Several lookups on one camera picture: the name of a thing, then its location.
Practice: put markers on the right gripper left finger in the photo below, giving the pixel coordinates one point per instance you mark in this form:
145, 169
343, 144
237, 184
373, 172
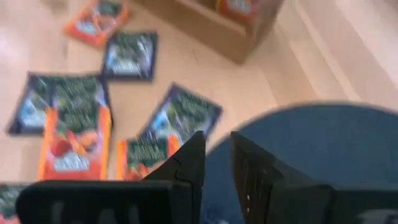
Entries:
124, 202

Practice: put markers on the brown wooden box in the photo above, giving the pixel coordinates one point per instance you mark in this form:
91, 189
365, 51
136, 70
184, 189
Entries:
217, 40

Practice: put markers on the dark blue round mat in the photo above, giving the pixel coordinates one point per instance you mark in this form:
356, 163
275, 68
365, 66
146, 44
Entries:
311, 140

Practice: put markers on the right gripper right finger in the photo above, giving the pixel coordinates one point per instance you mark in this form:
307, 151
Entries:
280, 199

